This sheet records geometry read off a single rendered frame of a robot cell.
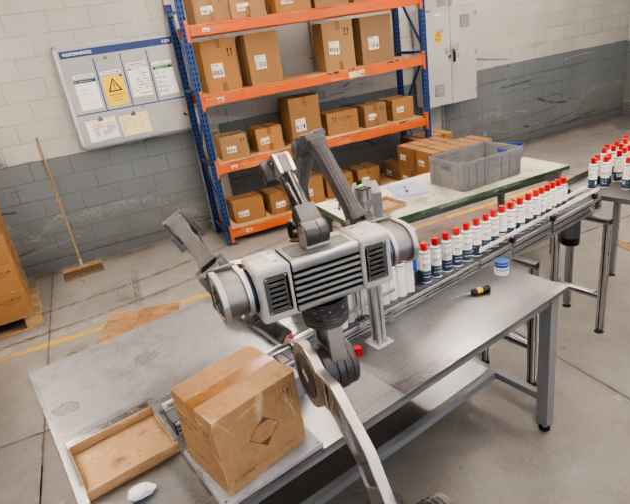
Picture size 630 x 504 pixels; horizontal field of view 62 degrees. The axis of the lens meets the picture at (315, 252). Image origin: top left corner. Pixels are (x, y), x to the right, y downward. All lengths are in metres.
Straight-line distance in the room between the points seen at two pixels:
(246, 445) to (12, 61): 5.18
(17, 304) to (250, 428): 3.78
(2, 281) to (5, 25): 2.55
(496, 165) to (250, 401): 3.08
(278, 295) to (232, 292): 0.12
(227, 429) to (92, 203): 5.04
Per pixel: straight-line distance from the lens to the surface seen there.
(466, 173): 4.01
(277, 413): 1.65
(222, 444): 1.57
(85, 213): 6.41
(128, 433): 2.08
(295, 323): 2.33
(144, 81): 6.14
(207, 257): 1.60
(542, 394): 2.93
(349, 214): 1.69
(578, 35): 9.59
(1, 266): 5.05
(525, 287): 2.61
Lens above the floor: 2.05
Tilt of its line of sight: 23 degrees down
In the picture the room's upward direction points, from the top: 9 degrees counter-clockwise
